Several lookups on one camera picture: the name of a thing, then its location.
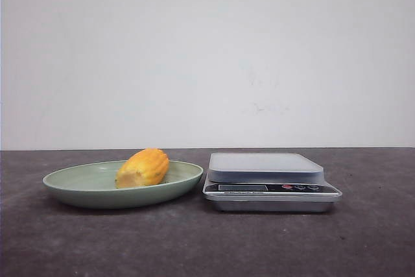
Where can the silver digital kitchen scale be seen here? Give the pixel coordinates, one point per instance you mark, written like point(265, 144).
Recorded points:
point(270, 182)

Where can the pale green plate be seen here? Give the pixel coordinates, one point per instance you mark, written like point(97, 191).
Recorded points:
point(92, 185)

